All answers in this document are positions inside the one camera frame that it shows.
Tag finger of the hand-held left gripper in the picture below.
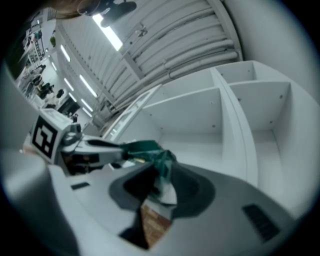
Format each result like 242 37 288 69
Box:
108 160 137 172
84 138 126 165

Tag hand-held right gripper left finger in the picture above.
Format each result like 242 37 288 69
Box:
47 161 161 250

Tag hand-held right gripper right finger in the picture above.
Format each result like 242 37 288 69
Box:
149 161 299 256

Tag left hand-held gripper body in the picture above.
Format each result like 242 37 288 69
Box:
22 108 104 176

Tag green pack of tissues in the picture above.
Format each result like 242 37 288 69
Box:
119 139 179 216

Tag white shelf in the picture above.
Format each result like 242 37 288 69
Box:
103 59 320 221

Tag black display board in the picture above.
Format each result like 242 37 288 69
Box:
57 98 81 116

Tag background display racks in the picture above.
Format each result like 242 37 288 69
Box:
14 9 56 85

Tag row of ceiling light strips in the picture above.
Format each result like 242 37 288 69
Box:
49 13 124 118

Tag bundle of white ceiling pipes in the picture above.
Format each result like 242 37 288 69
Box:
122 4 241 85

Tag white ladder frame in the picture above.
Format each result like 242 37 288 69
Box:
102 84 163 141

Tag black head-mounted camera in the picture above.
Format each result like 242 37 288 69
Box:
84 0 138 28

